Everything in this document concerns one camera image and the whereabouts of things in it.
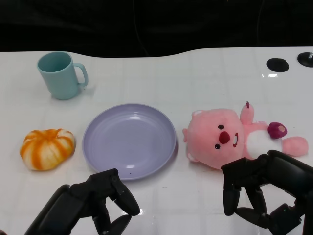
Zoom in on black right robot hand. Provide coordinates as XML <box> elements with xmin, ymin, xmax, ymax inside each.
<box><xmin>221</xmin><ymin>149</ymin><xmax>313</xmax><ymax>235</ymax></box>

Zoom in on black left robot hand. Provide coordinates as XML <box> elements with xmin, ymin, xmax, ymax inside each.
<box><xmin>23</xmin><ymin>168</ymin><xmax>141</xmax><ymax>235</ymax></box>

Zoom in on pink plush beaver doll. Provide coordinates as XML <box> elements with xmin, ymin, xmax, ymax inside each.
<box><xmin>182</xmin><ymin>101</ymin><xmax>309</xmax><ymax>170</ymax></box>

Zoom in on purple plastic plate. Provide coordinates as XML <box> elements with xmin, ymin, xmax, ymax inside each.
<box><xmin>82</xmin><ymin>103</ymin><xmax>178</xmax><ymax>181</ymax></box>

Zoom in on orange white pumpkin toy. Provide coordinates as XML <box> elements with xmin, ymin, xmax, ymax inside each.
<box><xmin>20</xmin><ymin>128</ymin><xmax>76</xmax><ymax>171</ymax></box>

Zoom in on black round table grommet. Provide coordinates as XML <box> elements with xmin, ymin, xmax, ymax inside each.
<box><xmin>266</xmin><ymin>58</ymin><xmax>290</xmax><ymax>72</ymax></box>
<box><xmin>297</xmin><ymin>52</ymin><xmax>313</xmax><ymax>66</ymax></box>

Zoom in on teal plastic mug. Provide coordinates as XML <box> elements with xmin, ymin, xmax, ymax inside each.
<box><xmin>37</xmin><ymin>51</ymin><xmax>89</xmax><ymax>101</ymax></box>

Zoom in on black backdrop cloth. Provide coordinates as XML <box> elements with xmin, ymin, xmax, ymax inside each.
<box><xmin>0</xmin><ymin>0</ymin><xmax>313</xmax><ymax>59</ymax></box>

